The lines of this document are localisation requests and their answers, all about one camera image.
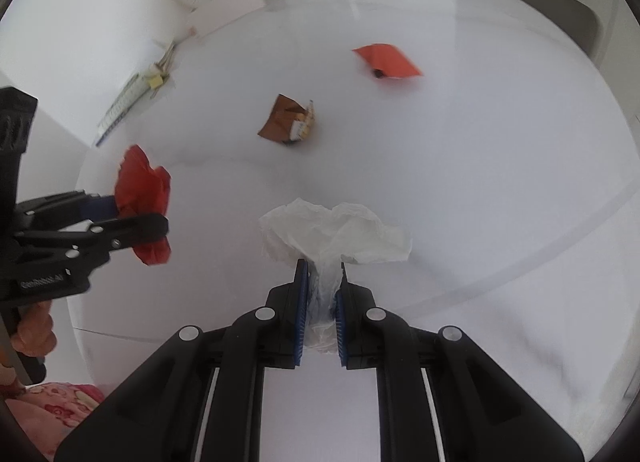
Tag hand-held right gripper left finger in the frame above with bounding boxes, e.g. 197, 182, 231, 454
54, 257, 311, 462

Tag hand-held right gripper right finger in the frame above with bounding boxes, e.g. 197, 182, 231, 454
334, 262, 586, 462

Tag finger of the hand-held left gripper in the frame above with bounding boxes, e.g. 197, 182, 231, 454
15, 213, 169, 268
14, 189, 120, 235

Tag red plastic bag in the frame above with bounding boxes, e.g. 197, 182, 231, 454
114, 143, 173, 267

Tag white plastic bag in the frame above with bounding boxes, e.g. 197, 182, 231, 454
258, 197, 413, 355

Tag person's left hand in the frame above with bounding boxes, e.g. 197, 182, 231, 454
11, 302, 57, 358

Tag pink floral clothing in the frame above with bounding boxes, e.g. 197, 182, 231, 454
4, 381, 107, 462

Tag key bunch with yellow tag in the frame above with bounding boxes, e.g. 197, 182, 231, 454
142, 40, 178, 98

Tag brown snack wrapper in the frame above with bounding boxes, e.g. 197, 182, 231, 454
257, 94, 317, 144

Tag red snack wrapper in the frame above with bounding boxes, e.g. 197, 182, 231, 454
351, 43, 425, 80

